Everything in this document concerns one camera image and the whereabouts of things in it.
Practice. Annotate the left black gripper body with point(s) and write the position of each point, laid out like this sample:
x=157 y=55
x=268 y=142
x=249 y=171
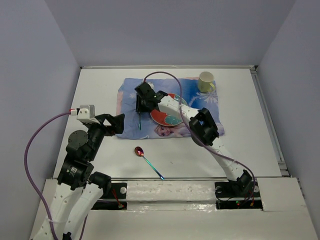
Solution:
x=101 y=129

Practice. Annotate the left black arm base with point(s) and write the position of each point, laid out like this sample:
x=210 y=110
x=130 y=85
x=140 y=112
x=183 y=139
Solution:
x=115 y=199

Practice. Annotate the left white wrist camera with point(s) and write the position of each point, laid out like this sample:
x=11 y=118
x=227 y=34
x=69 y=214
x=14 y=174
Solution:
x=85 y=114

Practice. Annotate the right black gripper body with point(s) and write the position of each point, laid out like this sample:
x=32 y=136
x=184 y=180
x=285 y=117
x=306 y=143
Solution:
x=144 y=106

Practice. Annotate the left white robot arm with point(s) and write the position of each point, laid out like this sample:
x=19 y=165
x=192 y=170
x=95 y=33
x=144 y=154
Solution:
x=78 y=187

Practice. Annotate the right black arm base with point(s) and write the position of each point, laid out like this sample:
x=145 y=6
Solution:
x=227 y=199

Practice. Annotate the iridescent spoon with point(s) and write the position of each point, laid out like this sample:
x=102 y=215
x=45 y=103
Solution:
x=140 y=153

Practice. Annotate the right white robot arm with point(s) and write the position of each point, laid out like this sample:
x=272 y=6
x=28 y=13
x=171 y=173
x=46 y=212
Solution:
x=204 y=132

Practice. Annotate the blue princess placemat cloth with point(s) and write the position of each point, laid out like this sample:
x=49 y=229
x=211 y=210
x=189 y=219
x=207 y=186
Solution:
x=191 y=96

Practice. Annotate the white foam strip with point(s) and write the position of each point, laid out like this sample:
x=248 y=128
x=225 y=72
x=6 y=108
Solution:
x=170 y=191

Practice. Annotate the pale yellow cup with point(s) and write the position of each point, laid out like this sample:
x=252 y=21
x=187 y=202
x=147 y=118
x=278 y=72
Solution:
x=205 y=82

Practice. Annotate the red and teal plate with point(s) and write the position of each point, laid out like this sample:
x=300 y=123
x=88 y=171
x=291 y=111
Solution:
x=167 y=120

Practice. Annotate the iridescent fork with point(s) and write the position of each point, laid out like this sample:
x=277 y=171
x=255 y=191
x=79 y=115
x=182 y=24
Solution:
x=139 y=123

